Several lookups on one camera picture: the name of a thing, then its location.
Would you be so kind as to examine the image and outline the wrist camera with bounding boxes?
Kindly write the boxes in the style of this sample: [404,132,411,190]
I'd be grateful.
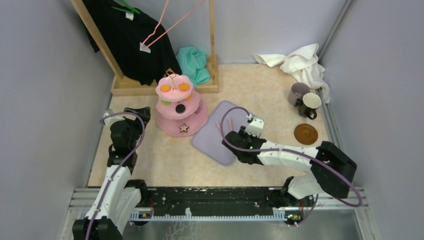
[244,115,265,138]
[99,109,124,128]

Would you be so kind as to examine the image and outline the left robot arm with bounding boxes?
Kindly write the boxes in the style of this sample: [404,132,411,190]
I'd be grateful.
[72,106,151,240]

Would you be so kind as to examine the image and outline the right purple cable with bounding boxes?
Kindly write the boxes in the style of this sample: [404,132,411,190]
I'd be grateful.
[219,106,363,228]

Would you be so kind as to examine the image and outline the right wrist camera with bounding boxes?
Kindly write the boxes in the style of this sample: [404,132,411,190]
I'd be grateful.
[244,115,265,138]

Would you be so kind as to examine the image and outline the brown saucer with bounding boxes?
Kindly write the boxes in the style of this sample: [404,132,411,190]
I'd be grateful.
[293,123,319,145]

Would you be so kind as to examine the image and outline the black macaron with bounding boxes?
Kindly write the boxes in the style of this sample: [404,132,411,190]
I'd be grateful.
[175,103,186,114]

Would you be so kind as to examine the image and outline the black cream-lined mug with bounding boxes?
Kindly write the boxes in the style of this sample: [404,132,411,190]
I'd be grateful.
[296,93,322,120]

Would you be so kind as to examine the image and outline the purple mug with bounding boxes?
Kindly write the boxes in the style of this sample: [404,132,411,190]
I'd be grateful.
[287,82,310,106]

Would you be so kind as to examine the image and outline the white towel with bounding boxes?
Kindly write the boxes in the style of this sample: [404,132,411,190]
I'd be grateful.
[252,43,331,104]

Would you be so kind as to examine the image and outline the green clothes hanger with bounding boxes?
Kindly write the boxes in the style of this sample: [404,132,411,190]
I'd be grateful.
[111,0,141,15]

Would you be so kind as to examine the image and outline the pink-tipped metal tongs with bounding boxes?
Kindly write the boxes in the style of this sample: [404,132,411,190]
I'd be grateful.
[215,118,234,132]

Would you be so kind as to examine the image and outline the purple cable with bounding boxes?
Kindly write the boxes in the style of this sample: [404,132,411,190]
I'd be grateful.
[219,106,363,228]
[84,111,146,240]

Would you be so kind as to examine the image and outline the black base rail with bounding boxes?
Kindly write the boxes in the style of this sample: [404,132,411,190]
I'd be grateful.
[67,186,369,223]

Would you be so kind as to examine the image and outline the lavender serving tray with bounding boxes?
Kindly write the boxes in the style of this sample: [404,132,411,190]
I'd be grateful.
[191,100,248,166]

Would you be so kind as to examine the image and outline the black t-shirt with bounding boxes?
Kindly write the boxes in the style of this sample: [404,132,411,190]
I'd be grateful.
[83,0,182,85]

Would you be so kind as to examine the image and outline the green macaron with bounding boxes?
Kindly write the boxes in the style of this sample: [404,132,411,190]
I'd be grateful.
[161,100,171,106]

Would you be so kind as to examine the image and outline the teal cloth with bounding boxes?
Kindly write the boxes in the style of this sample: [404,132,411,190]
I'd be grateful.
[176,46,211,88]

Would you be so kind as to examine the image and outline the brown star cookie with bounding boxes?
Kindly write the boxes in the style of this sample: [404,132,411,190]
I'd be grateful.
[179,123,190,133]

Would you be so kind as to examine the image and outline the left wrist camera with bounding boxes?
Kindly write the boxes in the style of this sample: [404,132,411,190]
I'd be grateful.
[99,109,124,128]

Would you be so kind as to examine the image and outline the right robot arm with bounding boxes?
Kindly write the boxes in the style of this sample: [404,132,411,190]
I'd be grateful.
[221,131,357,206]

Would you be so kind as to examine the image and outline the wooden clothes rack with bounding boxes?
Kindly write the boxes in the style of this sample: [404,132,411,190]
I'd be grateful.
[71,0,219,96]

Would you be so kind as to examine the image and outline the pink three-tier cake stand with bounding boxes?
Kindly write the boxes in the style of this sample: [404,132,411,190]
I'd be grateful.
[155,68,209,138]

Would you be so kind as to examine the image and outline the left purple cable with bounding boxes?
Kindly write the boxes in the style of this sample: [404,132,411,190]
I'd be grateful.
[84,111,146,240]

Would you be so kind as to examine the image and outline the pink cake slice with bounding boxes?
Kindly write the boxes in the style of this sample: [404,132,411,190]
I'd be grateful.
[194,106,202,115]

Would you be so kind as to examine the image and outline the pink clothes hanger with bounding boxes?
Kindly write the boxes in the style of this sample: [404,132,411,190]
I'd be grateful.
[139,0,205,52]

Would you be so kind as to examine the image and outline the orange macaron top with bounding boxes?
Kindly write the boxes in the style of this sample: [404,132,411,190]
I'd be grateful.
[178,82,190,92]

